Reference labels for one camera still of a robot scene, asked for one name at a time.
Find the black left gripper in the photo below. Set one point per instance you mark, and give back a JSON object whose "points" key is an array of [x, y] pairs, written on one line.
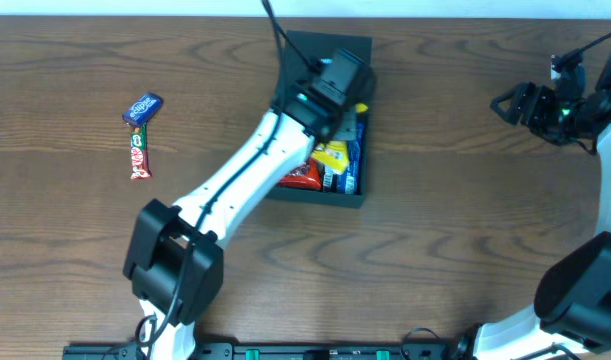
{"points": [[349, 122]]}

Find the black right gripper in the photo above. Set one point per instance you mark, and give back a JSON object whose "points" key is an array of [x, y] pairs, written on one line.
{"points": [[526, 104]]}

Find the dark green gift box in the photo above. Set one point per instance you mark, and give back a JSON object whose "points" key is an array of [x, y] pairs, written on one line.
{"points": [[319, 46]]}

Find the yellow Hacks candy bag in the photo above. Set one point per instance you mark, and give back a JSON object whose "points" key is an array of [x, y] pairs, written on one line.
{"points": [[334, 154]]}

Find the blue biscuit packet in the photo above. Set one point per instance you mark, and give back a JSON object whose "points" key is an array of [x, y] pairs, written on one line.
{"points": [[348, 182]]}

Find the black red snack packet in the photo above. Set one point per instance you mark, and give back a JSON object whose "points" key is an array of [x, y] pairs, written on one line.
{"points": [[328, 178]]}

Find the red Hacks candy bag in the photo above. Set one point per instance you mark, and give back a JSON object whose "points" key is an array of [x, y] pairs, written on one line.
{"points": [[304, 177]]}

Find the blue Eclipse mints box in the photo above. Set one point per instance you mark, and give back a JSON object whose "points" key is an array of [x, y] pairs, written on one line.
{"points": [[143, 110]]}

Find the red KitKat bar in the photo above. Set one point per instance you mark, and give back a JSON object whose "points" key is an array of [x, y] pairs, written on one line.
{"points": [[138, 153]]}

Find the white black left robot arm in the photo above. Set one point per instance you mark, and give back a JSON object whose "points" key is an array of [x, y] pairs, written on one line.
{"points": [[175, 258]]}

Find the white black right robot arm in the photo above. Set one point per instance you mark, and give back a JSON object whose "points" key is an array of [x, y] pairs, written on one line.
{"points": [[571, 312]]}

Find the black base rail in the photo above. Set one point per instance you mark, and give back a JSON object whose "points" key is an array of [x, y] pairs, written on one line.
{"points": [[227, 351]]}

